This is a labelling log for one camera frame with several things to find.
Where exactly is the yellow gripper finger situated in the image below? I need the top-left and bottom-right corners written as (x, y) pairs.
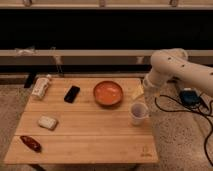
top-left (132, 84), bottom-right (144, 100)

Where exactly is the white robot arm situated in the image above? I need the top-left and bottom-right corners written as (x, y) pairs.
top-left (132, 48), bottom-right (213, 100)

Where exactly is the orange ceramic bowl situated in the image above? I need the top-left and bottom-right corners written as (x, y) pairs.
top-left (93, 80), bottom-right (123, 107)

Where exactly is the blue black device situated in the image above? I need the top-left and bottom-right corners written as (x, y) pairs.
top-left (179, 90), bottom-right (200, 106)

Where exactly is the black smartphone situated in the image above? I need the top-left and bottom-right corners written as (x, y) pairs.
top-left (64, 86), bottom-right (80, 103)

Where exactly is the wooden table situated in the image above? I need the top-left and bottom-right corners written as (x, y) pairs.
top-left (4, 78), bottom-right (158, 164)

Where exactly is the white plastic bottle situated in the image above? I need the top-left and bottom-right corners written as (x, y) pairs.
top-left (32, 74), bottom-right (52, 100)

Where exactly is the white wrapped bar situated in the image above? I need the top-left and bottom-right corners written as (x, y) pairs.
top-left (38, 116), bottom-right (58, 130)

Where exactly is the black cable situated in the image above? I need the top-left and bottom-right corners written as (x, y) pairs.
top-left (154, 94), bottom-right (213, 168)

